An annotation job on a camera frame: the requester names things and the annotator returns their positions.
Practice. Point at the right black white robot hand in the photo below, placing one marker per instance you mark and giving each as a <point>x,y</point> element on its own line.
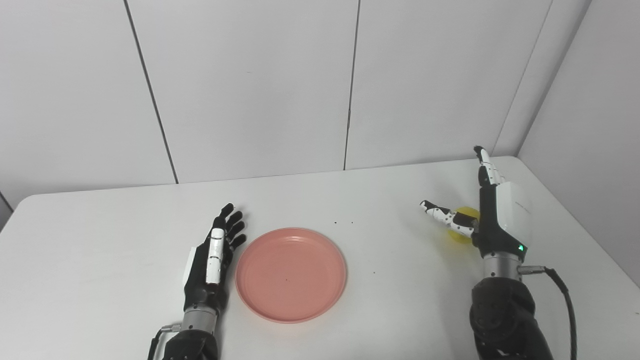
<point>495,220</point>

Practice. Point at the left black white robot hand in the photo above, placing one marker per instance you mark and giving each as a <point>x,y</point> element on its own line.
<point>210,270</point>

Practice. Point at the yellow lemon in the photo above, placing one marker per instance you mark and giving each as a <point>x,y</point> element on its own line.
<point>462,235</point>

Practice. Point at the pink round plate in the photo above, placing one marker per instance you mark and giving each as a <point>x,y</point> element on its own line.
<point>291,275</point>

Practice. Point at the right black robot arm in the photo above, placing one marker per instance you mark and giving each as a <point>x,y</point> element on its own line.
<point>505,310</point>

